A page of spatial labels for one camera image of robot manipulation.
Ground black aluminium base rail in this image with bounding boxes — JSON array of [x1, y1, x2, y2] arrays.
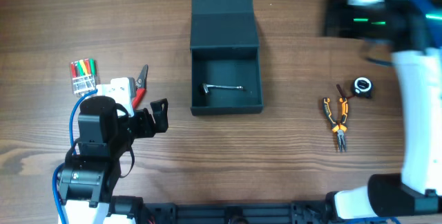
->
[[113, 200, 387, 224]]

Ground dark green open box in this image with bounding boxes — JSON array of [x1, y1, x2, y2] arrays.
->
[[190, 0, 263, 116]]

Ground black tape measure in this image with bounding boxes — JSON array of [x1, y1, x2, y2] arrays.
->
[[336, 77, 374, 100]]

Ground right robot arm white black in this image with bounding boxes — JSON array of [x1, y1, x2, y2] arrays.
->
[[325, 0, 441, 221]]

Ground chrome socket wrench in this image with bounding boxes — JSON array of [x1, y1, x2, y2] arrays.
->
[[200, 83, 244, 95]]

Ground black orange needle-nose pliers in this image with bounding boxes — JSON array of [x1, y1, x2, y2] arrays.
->
[[322, 97, 349, 153]]

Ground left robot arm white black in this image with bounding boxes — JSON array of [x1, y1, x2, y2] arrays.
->
[[52, 96, 169, 223]]

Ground red handled pruning shears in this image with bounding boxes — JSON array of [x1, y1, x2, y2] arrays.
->
[[132, 64, 148, 109]]

